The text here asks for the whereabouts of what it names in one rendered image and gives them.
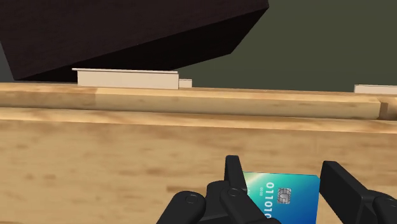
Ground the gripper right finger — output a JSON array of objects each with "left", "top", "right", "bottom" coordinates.
[{"left": 319, "top": 160, "right": 397, "bottom": 224}]

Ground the light wooden desk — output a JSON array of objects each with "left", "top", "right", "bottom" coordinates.
[{"left": 0, "top": 67, "right": 397, "bottom": 224}]

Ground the dark brown robot stand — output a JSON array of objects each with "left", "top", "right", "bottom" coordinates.
[{"left": 0, "top": 0, "right": 270, "bottom": 83}]

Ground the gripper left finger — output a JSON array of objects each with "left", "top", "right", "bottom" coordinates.
[{"left": 156, "top": 155, "right": 282, "bottom": 224}]

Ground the blue-green chip card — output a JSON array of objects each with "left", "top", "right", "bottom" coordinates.
[{"left": 242, "top": 171, "right": 321, "bottom": 224}]

